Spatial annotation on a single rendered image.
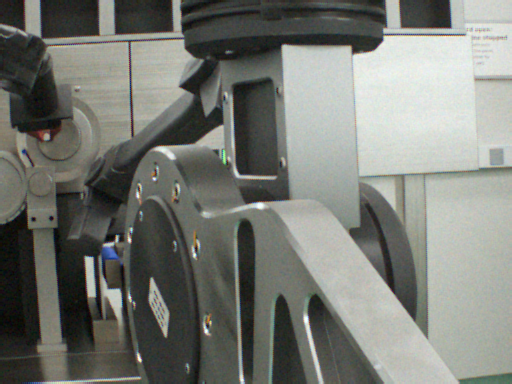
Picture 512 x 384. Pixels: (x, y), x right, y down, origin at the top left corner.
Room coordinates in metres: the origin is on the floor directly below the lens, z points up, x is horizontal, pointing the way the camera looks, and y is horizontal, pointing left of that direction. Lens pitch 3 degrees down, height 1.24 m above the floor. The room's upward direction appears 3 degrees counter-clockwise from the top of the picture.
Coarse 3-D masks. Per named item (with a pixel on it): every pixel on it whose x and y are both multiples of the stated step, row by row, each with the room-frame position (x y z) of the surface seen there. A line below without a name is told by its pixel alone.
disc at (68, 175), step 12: (72, 96) 1.73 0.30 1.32; (84, 108) 1.73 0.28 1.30; (96, 120) 1.74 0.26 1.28; (96, 132) 1.74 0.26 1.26; (24, 144) 1.71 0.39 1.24; (96, 144) 1.74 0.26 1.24; (24, 156) 1.71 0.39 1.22; (96, 156) 1.74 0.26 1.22; (84, 168) 1.73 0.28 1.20; (60, 180) 1.72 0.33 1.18
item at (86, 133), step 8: (80, 112) 1.72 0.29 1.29; (80, 120) 1.72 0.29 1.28; (80, 128) 1.72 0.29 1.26; (88, 128) 1.73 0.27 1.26; (88, 136) 1.73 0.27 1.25; (32, 144) 1.71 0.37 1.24; (80, 144) 1.72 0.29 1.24; (88, 144) 1.73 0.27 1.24; (32, 152) 1.71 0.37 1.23; (40, 152) 1.71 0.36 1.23; (80, 152) 1.72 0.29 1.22; (88, 152) 1.73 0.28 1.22; (40, 160) 1.71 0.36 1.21; (48, 160) 1.71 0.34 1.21; (72, 160) 1.72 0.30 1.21; (80, 160) 1.72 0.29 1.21; (56, 168) 1.71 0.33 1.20; (64, 168) 1.72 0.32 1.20; (72, 168) 1.72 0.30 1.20
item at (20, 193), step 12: (0, 156) 1.70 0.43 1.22; (12, 156) 1.74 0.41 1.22; (0, 168) 1.71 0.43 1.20; (12, 168) 1.71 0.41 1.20; (24, 168) 1.80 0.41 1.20; (0, 180) 1.70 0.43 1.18; (12, 180) 1.71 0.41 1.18; (24, 180) 1.71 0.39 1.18; (0, 192) 1.70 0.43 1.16; (12, 192) 1.71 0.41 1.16; (24, 192) 1.71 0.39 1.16; (0, 204) 1.71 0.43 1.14; (12, 204) 1.71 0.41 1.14; (0, 216) 1.70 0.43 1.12
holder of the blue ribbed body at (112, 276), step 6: (108, 264) 1.75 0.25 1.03; (114, 264) 1.75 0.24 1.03; (120, 264) 1.75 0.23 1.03; (102, 270) 1.92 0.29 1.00; (108, 270) 1.75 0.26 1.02; (114, 270) 1.75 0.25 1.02; (120, 270) 1.75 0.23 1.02; (108, 276) 1.75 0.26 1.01; (114, 276) 1.75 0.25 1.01; (120, 276) 1.75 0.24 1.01; (108, 282) 1.75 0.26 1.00; (114, 282) 1.75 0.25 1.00; (120, 282) 1.75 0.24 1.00; (108, 288) 1.75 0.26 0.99; (114, 288) 1.75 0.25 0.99; (120, 288) 1.75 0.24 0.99
